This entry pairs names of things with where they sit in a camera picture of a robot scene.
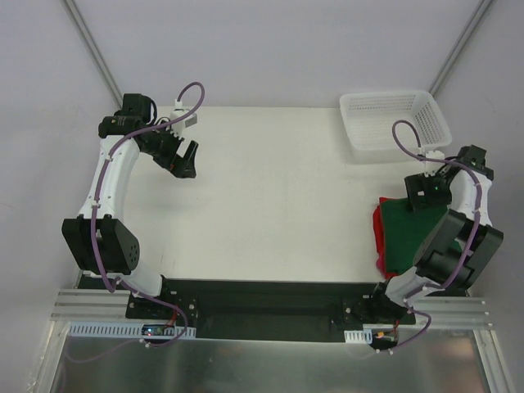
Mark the white cable duct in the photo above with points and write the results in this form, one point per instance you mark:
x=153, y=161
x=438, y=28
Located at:
x=130, y=331
x=359, y=337

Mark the right white cable duct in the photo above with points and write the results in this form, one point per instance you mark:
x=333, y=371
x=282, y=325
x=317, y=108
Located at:
x=359, y=337

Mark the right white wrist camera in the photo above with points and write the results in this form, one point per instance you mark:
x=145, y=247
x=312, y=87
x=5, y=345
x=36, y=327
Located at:
x=431, y=166

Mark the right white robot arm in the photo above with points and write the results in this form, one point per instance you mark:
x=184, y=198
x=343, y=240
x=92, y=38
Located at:
x=438, y=238

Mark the red t shirt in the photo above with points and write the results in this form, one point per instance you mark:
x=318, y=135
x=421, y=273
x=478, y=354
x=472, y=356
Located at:
x=378, y=228

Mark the pink t shirt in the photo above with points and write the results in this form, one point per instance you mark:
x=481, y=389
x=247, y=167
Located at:
x=381, y=266

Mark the green t shirt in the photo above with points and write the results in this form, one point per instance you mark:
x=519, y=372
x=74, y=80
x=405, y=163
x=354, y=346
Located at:
x=405, y=231

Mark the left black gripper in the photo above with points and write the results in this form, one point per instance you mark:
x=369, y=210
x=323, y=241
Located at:
x=173, y=153

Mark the left white cable duct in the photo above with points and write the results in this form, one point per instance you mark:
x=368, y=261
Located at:
x=130, y=331

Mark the white plastic basket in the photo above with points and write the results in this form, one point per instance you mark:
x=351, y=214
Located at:
x=373, y=121

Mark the aluminium frame rail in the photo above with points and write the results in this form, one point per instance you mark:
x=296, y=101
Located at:
x=440, y=312

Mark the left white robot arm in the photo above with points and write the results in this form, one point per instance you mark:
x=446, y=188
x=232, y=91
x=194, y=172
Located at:
x=98, y=239

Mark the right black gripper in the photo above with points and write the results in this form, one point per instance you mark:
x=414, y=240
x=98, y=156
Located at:
x=422, y=196

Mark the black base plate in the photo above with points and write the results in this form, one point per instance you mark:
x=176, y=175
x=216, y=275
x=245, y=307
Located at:
x=306, y=329

